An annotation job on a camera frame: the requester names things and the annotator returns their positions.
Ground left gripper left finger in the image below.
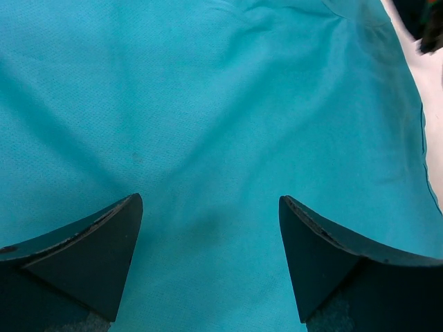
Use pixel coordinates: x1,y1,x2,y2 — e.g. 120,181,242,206
1,194,143,332

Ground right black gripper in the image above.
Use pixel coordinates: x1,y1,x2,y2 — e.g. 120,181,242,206
394,0,442,55

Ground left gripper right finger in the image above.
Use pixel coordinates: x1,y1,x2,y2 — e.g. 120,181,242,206
279,196,442,332

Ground teal polo shirt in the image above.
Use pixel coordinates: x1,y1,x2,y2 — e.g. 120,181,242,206
1,1,442,331

